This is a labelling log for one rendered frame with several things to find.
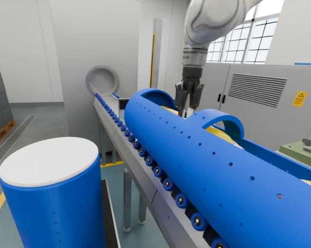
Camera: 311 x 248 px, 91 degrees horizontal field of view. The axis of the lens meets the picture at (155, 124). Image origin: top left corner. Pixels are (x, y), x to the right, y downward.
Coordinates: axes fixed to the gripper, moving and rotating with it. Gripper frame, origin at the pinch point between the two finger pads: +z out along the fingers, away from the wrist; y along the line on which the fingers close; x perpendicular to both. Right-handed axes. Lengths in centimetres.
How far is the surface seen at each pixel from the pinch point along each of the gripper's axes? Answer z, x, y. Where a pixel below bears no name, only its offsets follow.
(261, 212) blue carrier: 0.2, 41.2, 18.2
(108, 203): 100, -58, 23
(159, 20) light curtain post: -53, -80, -28
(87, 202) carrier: 24.9, 4.5, 41.3
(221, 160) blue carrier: -2.7, 31.4, 16.4
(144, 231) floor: 115, -30, 0
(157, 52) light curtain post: -30, -80, -28
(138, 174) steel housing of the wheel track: 29.0, -5.8, 18.6
